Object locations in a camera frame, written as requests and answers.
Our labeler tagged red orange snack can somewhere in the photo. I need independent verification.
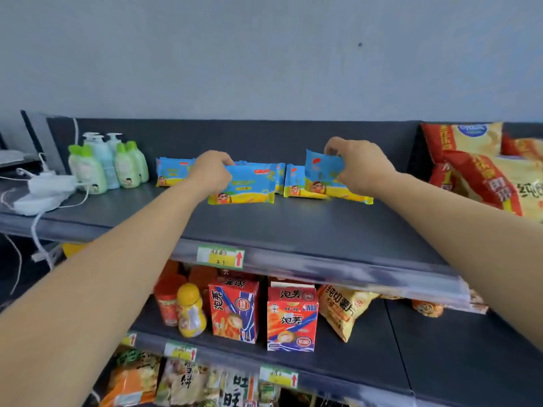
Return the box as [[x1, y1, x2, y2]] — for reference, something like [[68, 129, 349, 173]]
[[159, 259, 219, 293]]

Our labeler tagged large red yellow chip bag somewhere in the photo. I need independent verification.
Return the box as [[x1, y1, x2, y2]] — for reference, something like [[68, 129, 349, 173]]
[[428, 150, 543, 225], [500, 134, 543, 162], [421, 122, 505, 166]]

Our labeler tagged red blue snack box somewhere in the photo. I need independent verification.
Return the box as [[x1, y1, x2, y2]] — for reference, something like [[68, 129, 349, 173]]
[[208, 277, 260, 345], [266, 285, 320, 352]]

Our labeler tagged orange lidded snack jar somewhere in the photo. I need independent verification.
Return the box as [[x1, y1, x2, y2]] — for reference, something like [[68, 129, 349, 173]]
[[411, 298, 445, 318]]

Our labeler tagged white rice cracker multipack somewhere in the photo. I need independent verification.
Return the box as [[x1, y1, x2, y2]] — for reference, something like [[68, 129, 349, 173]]
[[208, 368, 283, 407]]

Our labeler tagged person's right forearm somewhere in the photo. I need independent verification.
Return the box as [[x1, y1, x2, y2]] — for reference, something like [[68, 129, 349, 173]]
[[367, 171, 543, 352]]

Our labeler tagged person's right hand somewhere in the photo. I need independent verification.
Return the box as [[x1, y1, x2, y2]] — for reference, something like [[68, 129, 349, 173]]
[[324, 136, 398, 198]]

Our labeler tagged white plastic device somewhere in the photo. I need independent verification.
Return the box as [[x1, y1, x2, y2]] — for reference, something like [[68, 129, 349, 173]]
[[11, 192, 65, 217]]

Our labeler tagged dark grey shelf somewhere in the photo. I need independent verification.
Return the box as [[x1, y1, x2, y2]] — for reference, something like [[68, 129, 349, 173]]
[[0, 110, 543, 407]]

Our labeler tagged yellow potato chip bag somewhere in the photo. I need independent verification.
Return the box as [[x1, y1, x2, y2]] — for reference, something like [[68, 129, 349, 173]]
[[317, 284, 380, 343]]

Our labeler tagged person's left hand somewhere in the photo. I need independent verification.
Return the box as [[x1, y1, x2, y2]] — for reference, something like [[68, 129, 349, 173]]
[[186, 150, 235, 200]]

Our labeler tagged beige rice cracker bag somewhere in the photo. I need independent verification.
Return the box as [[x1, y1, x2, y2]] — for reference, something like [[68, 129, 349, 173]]
[[154, 358, 213, 407]]

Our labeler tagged red white snack can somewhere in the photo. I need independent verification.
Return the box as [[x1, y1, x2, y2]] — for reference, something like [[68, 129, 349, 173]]
[[153, 274, 187, 328]]

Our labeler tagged yellow plastic bottle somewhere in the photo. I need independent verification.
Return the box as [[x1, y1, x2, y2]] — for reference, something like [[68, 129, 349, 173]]
[[176, 283, 208, 339]]

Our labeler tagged thick white cable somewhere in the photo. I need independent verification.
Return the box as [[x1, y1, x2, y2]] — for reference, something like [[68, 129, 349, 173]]
[[29, 211, 55, 272]]

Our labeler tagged person's left forearm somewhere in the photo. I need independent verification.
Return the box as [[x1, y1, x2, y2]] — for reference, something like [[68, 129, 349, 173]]
[[0, 177, 211, 407]]

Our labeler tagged orange green snack bag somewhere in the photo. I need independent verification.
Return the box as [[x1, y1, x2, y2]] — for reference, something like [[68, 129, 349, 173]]
[[100, 349, 162, 407]]

